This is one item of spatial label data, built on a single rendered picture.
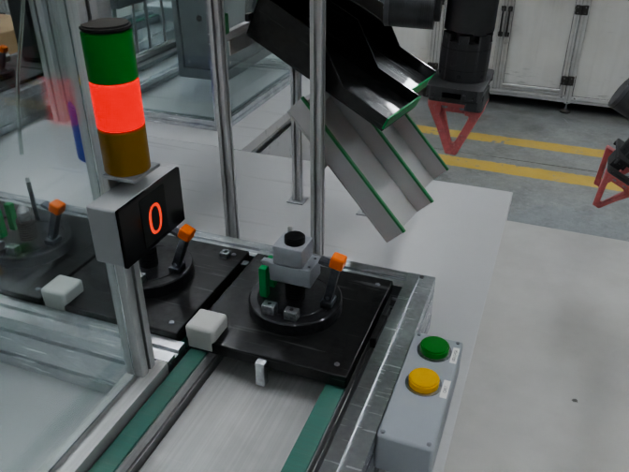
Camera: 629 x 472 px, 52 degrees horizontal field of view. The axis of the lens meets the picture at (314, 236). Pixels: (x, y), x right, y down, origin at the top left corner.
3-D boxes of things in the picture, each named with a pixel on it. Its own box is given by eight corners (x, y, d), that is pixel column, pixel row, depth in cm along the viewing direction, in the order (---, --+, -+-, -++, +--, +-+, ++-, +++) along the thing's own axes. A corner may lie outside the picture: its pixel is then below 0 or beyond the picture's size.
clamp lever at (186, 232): (185, 264, 103) (197, 228, 98) (179, 270, 101) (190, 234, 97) (166, 253, 103) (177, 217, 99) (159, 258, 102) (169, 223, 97)
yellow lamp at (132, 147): (159, 162, 72) (153, 120, 70) (134, 180, 68) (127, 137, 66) (122, 155, 74) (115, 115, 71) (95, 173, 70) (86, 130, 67)
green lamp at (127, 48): (148, 74, 67) (141, 25, 65) (119, 87, 63) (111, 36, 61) (108, 69, 69) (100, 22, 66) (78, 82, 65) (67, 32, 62)
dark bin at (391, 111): (415, 108, 110) (435, 71, 106) (382, 131, 101) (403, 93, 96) (288, 20, 116) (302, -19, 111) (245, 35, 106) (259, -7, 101)
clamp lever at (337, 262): (337, 296, 95) (348, 255, 91) (332, 303, 93) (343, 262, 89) (314, 287, 96) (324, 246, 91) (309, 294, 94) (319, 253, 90)
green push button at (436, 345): (450, 349, 92) (452, 338, 91) (445, 367, 88) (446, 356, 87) (422, 343, 93) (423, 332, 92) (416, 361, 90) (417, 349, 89)
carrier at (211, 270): (250, 260, 112) (245, 196, 106) (177, 345, 93) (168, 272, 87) (132, 236, 120) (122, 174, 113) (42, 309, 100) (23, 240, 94)
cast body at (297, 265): (320, 272, 95) (321, 232, 92) (310, 288, 92) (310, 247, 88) (269, 262, 98) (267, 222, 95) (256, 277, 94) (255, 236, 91)
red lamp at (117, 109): (153, 120, 70) (148, 75, 67) (126, 136, 66) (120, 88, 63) (115, 114, 71) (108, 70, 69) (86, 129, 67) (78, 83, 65)
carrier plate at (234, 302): (392, 290, 105) (393, 279, 103) (345, 389, 85) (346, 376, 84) (257, 262, 112) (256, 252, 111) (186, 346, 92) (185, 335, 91)
